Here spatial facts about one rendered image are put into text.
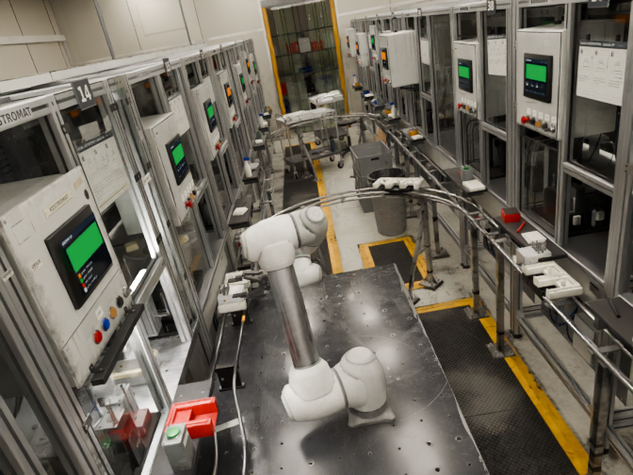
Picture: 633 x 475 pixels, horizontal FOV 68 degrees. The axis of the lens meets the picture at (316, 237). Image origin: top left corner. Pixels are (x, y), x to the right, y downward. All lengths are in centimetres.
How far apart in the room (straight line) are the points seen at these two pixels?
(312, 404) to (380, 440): 29
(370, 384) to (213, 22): 876
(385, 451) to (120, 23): 941
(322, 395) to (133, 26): 913
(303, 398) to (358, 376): 21
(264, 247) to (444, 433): 93
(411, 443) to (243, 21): 883
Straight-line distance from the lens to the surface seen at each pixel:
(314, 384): 175
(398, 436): 189
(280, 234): 163
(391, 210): 472
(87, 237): 142
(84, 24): 1054
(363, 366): 178
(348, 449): 187
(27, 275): 122
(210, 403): 177
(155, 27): 1014
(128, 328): 152
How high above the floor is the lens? 209
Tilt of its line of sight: 24 degrees down
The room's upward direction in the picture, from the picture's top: 11 degrees counter-clockwise
